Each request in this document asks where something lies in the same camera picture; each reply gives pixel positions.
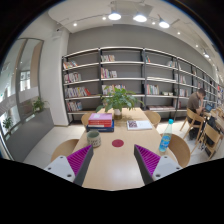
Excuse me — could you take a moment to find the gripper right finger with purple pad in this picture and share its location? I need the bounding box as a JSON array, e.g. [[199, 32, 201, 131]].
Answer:
[[134, 144, 182, 185]]

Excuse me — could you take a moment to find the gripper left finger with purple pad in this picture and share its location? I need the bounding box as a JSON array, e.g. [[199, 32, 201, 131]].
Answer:
[[45, 145, 93, 186]]

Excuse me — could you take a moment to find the clear water bottle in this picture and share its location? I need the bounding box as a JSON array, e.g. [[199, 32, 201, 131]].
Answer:
[[159, 119, 174, 152]]

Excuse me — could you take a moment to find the wooden chair front left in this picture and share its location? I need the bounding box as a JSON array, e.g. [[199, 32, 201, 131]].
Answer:
[[51, 139, 78, 161]]

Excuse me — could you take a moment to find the wooden chair front right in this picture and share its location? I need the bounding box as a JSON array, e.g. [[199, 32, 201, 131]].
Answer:
[[159, 134, 191, 168]]

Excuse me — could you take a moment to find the green patterned ceramic cup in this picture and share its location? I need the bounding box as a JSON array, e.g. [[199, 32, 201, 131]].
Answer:
[[87, 130, 101, 148]]

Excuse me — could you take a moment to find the long wooden table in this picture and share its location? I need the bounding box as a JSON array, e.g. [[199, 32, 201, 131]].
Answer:
[[71, 107, 179, 192]]

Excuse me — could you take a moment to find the round red coaster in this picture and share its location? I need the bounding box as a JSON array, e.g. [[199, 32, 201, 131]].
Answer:
[[112, 139, 124, 147]]

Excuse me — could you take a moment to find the open magazine on table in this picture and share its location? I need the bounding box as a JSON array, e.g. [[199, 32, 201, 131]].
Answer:
[[127, 120, 152, 130]]

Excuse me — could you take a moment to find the wooden chair back left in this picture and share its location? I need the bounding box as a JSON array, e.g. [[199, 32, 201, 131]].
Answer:
[[81, 112, 92, 127]]

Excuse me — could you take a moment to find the wooden chair back right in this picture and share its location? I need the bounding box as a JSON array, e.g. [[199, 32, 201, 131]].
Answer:
[[145, 110, 161, 127]]

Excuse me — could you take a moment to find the dark blue bottom book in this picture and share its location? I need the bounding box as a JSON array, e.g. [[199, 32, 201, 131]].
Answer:
[[86, 120, 114, 132]]

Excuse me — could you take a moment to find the red middle book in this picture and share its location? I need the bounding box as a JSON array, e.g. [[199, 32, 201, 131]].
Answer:
[[88, 120, 112, 127]]

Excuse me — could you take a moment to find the pink top book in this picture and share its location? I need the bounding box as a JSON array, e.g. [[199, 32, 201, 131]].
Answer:
[[89, 113, 112, 121]]

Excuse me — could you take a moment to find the wooden chair under person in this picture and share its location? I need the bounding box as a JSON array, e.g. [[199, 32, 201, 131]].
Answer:
[[184, 109, 204, 136]]

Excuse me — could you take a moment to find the wooden chair far right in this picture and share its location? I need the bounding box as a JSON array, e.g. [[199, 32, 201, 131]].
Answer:
[[200, 124, 221, 159]]

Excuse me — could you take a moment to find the seated person in brown shirt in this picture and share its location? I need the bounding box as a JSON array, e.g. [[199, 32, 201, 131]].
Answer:
[[187, 88, 206, 140]]

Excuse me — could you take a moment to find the potted plant by window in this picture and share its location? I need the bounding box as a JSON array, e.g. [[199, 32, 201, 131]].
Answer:
[[32, 97, 46, 114]]

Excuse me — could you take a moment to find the potted green plant on table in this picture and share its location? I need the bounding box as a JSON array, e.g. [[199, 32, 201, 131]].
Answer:
[[96, 88, 144, 120]]

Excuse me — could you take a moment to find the laptop on far table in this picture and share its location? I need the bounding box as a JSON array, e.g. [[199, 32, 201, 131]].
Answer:
[[205, 104, 213, 112]]

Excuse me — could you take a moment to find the potted plant lower left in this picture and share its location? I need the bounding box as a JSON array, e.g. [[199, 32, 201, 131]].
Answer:
[[3, 117, 13, 132]]

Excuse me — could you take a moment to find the large grey bookshelf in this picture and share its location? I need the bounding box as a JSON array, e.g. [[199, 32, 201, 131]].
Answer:
[[62, 46, 224, 123]]

